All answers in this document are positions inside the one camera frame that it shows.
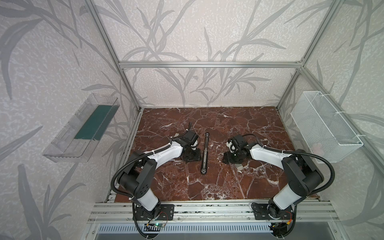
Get clear plastic wall tray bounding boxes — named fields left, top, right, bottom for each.
left=43, top=94, right=120, bottom=163

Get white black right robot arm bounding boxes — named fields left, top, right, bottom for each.
left=223, top=134, right=336, bottom=219

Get green circuit board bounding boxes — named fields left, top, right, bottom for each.
left=145, top=223, right=166, bottom=232

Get aluminium frame profiles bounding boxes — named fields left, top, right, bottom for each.
left=82, top=0, right=384, bottom=211

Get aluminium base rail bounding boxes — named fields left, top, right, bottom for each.
left=81, top=193, right=348, bottom=240

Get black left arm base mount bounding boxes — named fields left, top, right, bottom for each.
left=134, top=204, right=175, bottom=221

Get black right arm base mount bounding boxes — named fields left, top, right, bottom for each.
left=251, top=203, right=294, bottom=221

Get pink object in basket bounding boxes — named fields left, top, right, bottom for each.
left=311, top=143, right=325, bottom=157

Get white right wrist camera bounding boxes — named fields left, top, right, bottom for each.
left=226, top=140, right=237, bottom=153

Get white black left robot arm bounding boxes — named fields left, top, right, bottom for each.
left=111, top=123, right=201, bottom=214

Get white wire mesh basket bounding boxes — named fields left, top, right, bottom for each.
left=291, top=91, right=364, bottom=163

